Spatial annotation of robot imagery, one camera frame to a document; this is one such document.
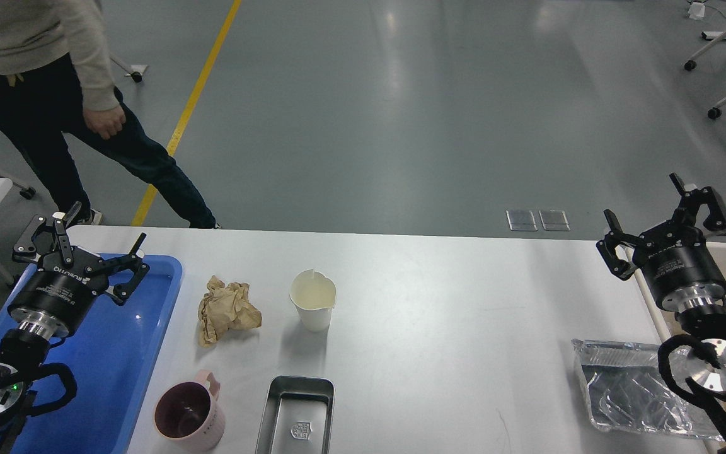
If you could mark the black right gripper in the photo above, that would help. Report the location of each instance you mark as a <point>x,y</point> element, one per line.
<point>678,268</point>

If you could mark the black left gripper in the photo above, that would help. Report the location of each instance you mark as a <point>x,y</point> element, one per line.
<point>60,287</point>

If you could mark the aluminium foil container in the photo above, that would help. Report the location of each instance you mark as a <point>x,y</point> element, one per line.
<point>623,391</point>

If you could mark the pink HOME mug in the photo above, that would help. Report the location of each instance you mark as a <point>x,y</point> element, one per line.
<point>188,413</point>

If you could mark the stainless steel rectangular tray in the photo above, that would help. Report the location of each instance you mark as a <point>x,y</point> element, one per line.
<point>297,416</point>

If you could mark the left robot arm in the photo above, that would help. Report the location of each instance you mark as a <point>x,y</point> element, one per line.
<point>30,386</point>

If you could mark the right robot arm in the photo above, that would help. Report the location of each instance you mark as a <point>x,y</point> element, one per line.
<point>683,278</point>

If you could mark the blue plastic tray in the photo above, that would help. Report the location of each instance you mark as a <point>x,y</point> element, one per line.
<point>112,357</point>

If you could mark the floor socket plate left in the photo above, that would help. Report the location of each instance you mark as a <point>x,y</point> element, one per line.
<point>523,220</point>

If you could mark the crumpled brown paper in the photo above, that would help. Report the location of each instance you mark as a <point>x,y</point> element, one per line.
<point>226,306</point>

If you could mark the person in beige hoodie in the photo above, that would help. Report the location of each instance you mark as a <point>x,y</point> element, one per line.
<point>56,79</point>

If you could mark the white power adapter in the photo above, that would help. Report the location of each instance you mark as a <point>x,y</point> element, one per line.
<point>696,11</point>

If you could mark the white paper cup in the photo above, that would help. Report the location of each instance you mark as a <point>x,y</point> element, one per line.
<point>313,295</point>

